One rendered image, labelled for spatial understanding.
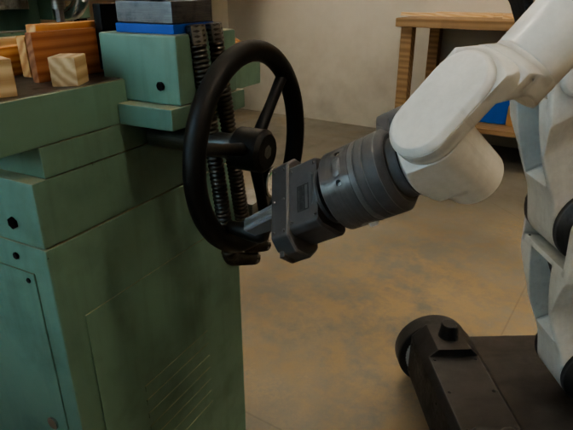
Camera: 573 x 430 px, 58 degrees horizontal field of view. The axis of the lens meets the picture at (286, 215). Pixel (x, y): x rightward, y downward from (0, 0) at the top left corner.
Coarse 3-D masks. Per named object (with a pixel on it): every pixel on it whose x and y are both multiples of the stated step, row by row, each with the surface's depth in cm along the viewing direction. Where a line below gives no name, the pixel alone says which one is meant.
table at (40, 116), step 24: (240, 72) 97; (24, 96) 60; (48, 96) 62; (72, 96) 65; (96, 96) 69; (120, 96) 72; (240, 96) 82; (0, 120) 57; (24, 120) 60; (48, 120) 63; (72, 120) 66; (96, 120) 69; (120, 120) 73; (144, 120) 70; (168, 120) 69; (0, 144) 58; (24, 144) 60
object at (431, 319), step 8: (416, 320) 142; (424, 320) 140; (432, 320) 140; (440, 320) 140; (408, 328) 141; (416, 328) 139; (400, 336) 143; (408, 336) 139; (400, 344) 141; (408, 344) 140; (400, 352) 141; (408, 352) 141; (400, 360) 142; (408, 376) 145
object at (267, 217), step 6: (264, 216) 61; (270, 216) 60; (252, 222) 63; (258, 222) 62; (264, 222) 61; (270, 222) 62; (246, 228) 63; (252, 228) 63; (258, 228) 63; (264, 228) 63; (270, 228) 63; (252, 234) 64; (258, 234) 64
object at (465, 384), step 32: (448, 320) 131; (416, 352) 133; (448, 352) 127; (480, 352) 132; (512, 352) 132; (416, 384) 133; (448, 384) 118; (480, 384) 118; (512, 384) 121; (544, 384) 121; (448, 416) 111; (480, 416) 109; (512, 416) 109; (544, 416) 112
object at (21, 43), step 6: (18, 36) 71; (24, 36) 71; (18, 42) 71; (24, 42) 71; (18, 48) 72; (24, 48) 71; (24, 54) 72; (24, 60) 72; (24, 66) 72; (30, 66) 72; (24, 72) 73; (30, 72) 72
